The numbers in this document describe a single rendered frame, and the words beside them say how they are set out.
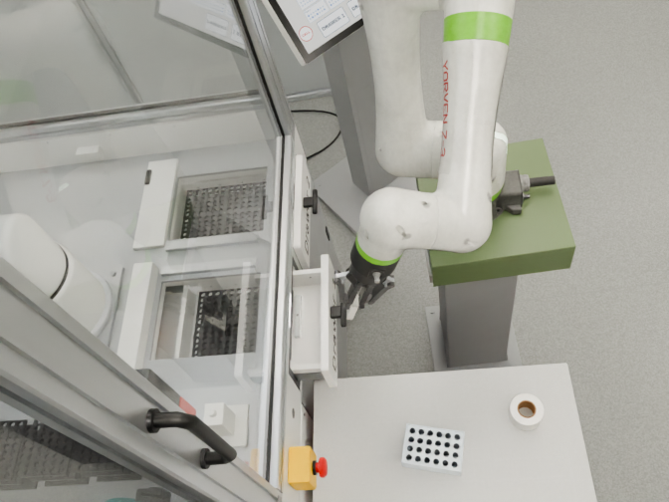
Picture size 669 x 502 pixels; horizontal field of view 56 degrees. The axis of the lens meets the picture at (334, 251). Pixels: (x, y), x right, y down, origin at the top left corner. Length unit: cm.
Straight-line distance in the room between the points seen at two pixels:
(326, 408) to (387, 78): 75
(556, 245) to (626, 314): 96
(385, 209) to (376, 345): 135
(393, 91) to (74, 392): 92
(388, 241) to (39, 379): 67
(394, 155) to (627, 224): 143
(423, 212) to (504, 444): 59
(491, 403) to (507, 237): 39
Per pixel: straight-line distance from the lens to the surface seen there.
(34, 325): 56
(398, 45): 126
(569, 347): 239
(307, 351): 148
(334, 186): 274
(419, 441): 145
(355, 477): 145
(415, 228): 108
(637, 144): 293
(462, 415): 147
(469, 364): 230
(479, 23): 114
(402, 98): 133
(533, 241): 155
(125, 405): 68
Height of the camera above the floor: 217
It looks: 57 degrees down
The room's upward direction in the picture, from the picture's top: 18 degrees counter-clockwise
